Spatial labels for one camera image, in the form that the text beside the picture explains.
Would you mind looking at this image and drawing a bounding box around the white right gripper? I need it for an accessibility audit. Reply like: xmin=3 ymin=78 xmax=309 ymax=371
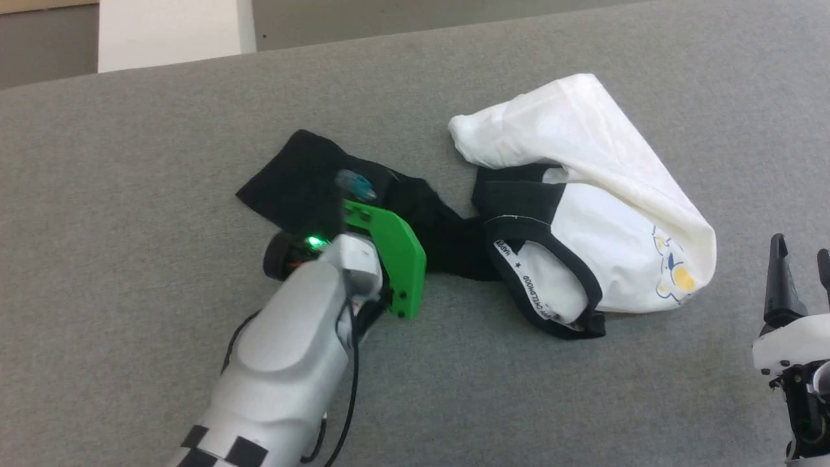
xmin=752 ymin=233 xmax=830 ymax=377

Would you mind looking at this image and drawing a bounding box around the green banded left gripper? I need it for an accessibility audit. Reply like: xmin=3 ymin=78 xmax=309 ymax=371
xmin=321 ymin=200 xmax=427 ymax=320

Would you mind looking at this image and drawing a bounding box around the white and black raglan shirt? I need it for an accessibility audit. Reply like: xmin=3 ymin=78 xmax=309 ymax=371
xmin=235 ymin=73 xmax=717 ymax=340

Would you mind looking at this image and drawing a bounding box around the teal connector plug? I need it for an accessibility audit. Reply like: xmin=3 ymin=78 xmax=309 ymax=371
xmin=336 ymin=170 xmax=378 ymax=202

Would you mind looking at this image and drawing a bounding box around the white box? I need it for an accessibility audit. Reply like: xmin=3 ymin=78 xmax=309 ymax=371
xmin=99 ymin=0 xmax=257 ymax=73

